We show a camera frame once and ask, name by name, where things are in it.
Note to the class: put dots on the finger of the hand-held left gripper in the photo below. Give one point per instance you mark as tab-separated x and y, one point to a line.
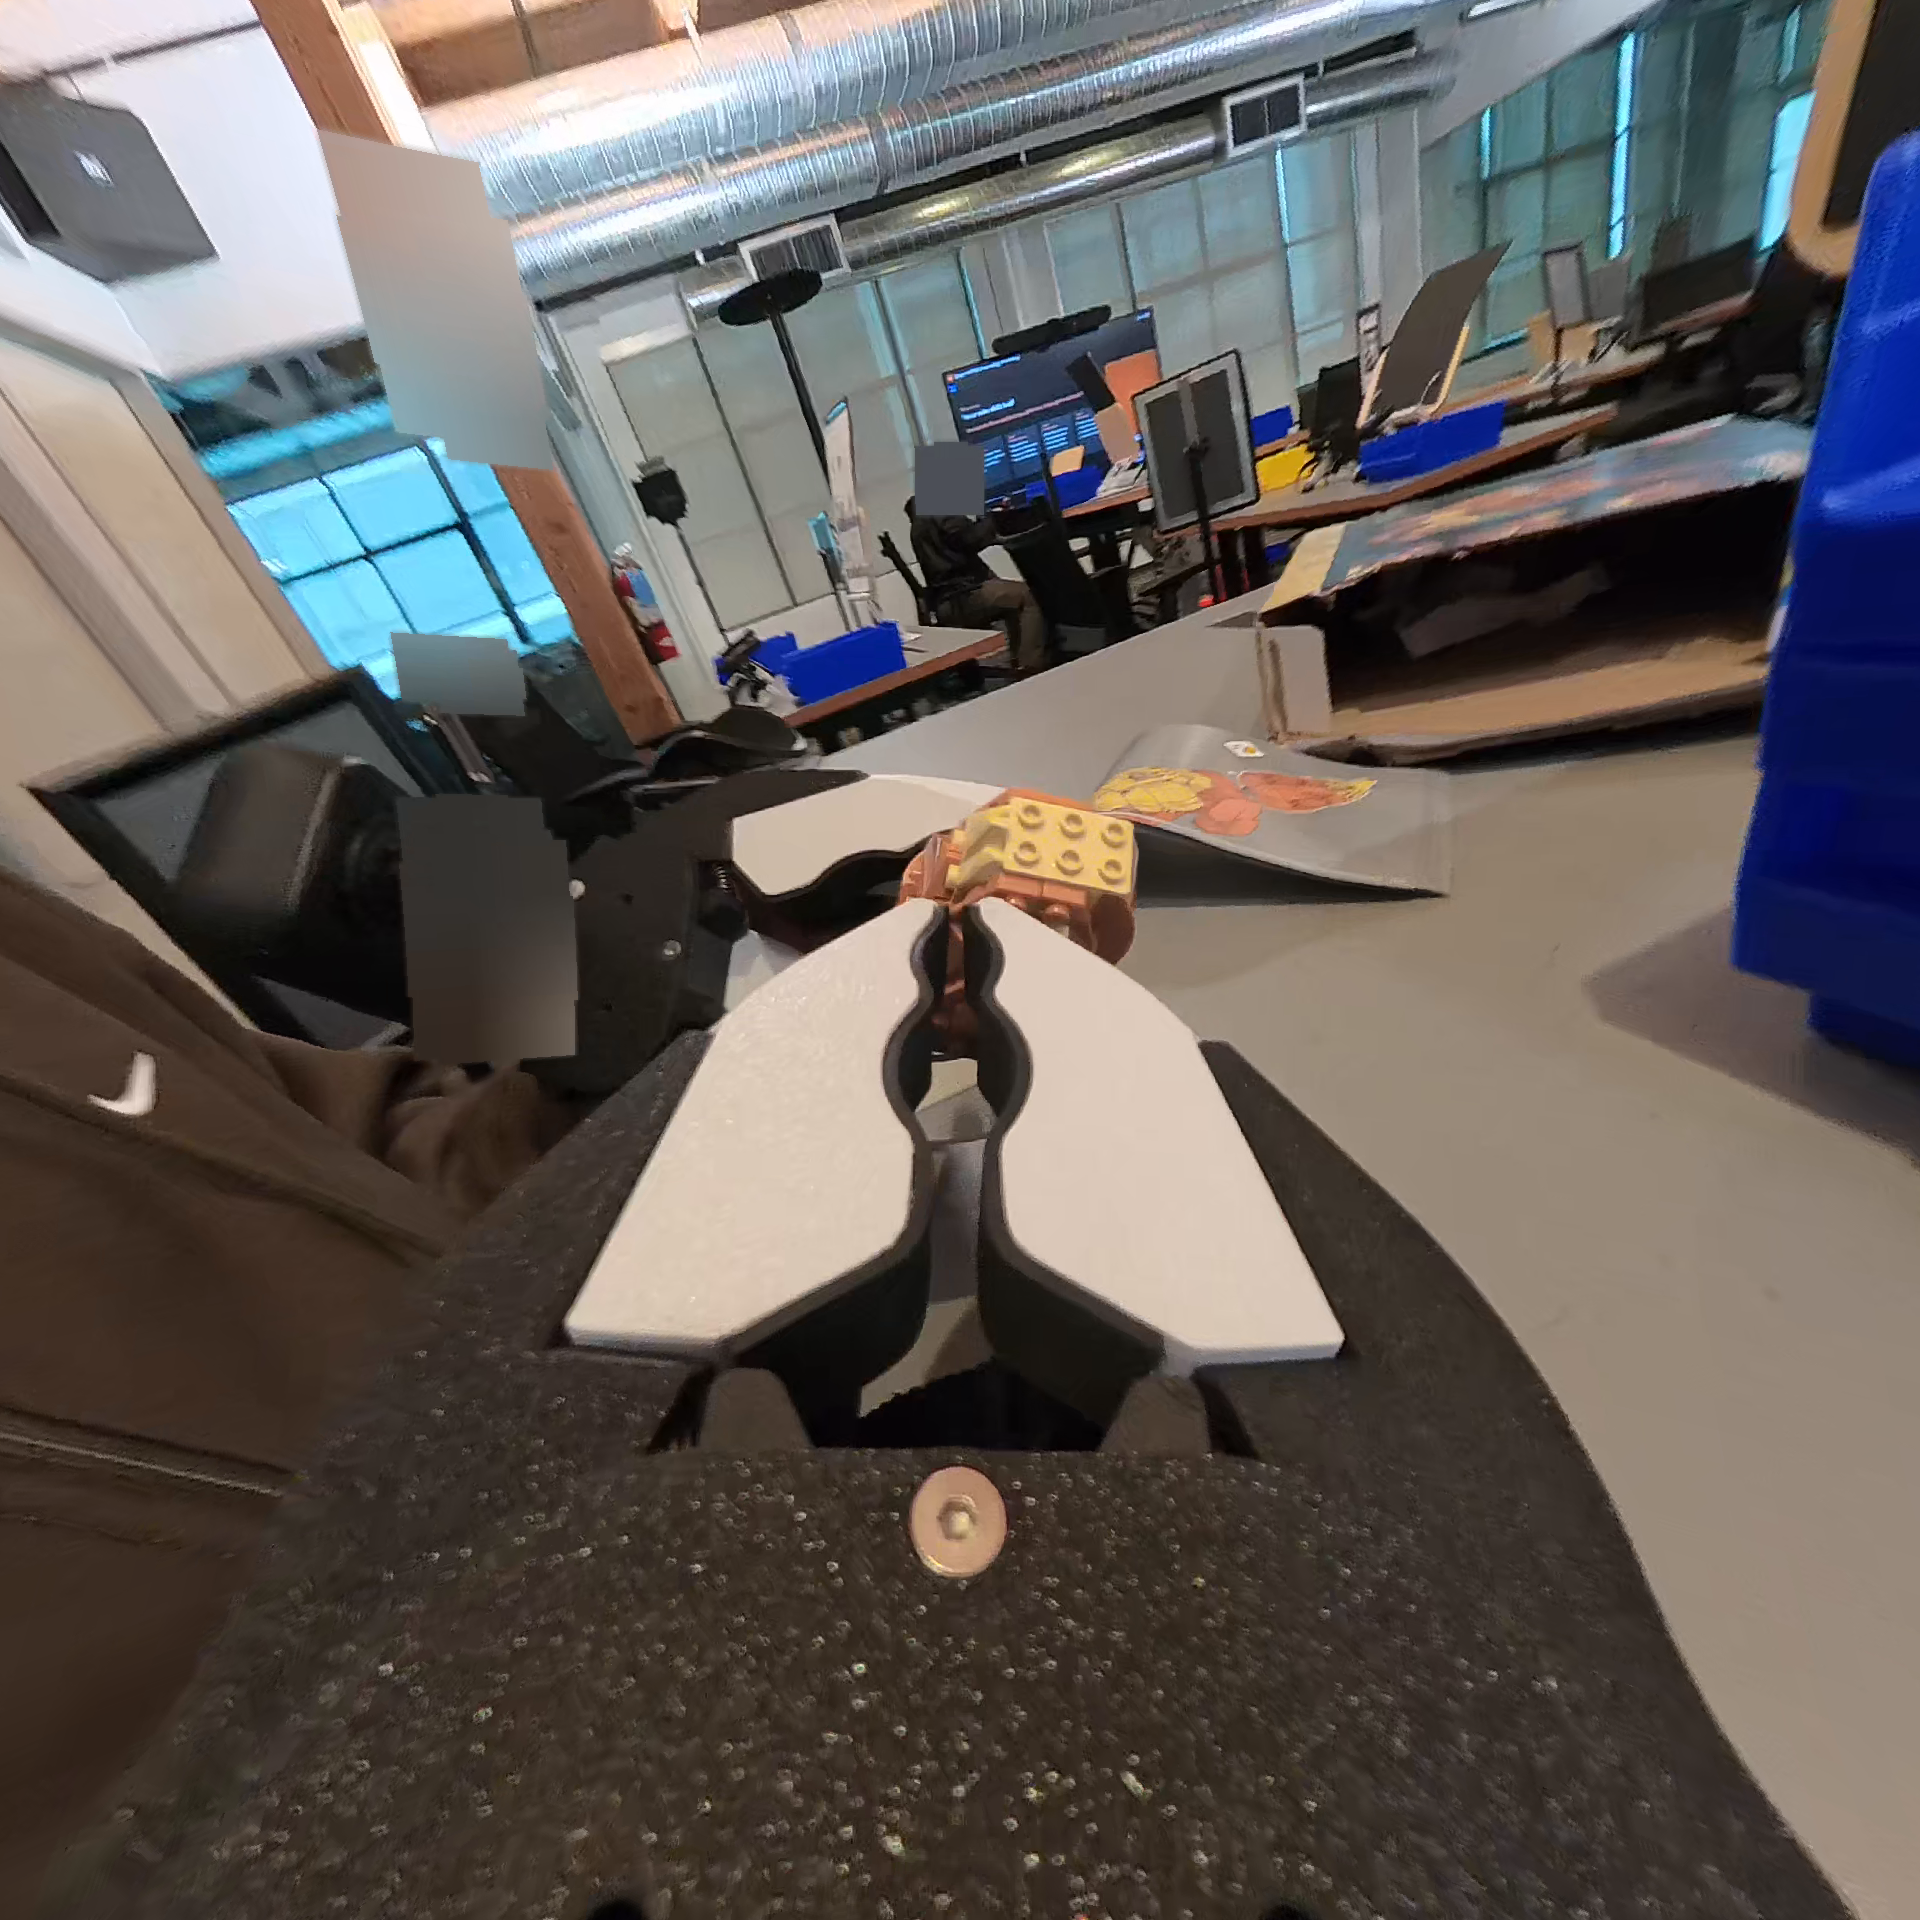
855	825

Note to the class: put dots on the black wall speaker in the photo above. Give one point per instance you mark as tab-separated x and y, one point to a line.
102	180

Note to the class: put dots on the cardboard toy box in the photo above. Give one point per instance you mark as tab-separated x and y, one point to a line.
1542	660

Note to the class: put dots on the wall television screen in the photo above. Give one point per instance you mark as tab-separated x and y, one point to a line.
1035	403

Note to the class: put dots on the orange and tan toy segment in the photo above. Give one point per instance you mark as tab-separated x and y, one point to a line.
1053	866

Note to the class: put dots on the wooden edged work table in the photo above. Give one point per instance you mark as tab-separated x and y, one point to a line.
933	660
1444	482

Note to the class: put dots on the black framed board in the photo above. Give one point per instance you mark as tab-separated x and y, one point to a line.
132	825

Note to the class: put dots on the person's left forearm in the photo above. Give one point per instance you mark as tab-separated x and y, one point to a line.
435	1128

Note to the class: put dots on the small black white robot arm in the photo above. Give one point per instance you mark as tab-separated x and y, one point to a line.
748	678

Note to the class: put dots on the black floor lamp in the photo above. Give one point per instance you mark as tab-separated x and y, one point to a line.
773	296

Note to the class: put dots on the red fire extinguisher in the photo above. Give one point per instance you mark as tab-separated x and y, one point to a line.
645	607

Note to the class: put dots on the silver ventilation duct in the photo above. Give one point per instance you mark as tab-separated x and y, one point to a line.
904	122

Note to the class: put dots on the blue storage bin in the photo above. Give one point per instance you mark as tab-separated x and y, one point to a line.
1435	443
839	670

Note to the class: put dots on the yellow storage bin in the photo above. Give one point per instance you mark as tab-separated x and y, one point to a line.
1282	473

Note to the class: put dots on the black board on stand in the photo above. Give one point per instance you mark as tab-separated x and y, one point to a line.
1194	436

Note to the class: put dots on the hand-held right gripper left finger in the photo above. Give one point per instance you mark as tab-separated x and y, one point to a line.
748	1186

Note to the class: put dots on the blue plastic bin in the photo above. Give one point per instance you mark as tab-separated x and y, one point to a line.
1845	678

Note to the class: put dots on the grey instruction booklet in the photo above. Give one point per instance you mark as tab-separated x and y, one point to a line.
1317	840

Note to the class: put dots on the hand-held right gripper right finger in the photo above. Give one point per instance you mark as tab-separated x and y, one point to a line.
1168	1199

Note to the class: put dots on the black panel with wooden rim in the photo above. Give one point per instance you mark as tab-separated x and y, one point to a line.
1835	122

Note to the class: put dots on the black office chair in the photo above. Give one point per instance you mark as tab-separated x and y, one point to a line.
688	740
1073	579

